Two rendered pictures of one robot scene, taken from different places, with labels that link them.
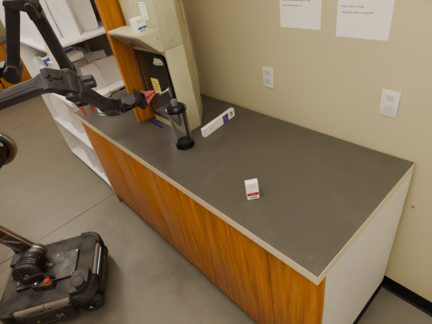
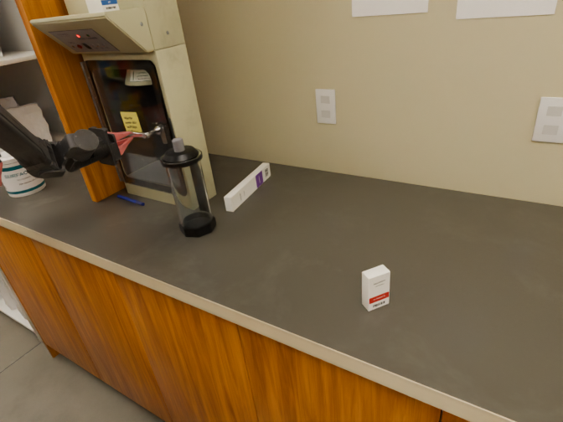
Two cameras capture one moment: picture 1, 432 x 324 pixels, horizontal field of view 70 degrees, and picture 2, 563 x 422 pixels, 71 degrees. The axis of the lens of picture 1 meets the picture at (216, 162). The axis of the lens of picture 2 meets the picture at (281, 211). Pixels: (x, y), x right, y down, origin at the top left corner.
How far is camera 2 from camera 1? 56 cm
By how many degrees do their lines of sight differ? 17
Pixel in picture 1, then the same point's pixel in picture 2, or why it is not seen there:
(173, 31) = (168, 17)
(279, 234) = (475, 375)
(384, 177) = not seen: outside the picture
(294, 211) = (472, 321)
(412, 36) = not seen: outside the picture
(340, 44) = (463, 31)
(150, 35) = (128, 15)
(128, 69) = (72, 101)
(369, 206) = not seen: outside the picture
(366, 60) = (511, 54)
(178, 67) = (178, 85)
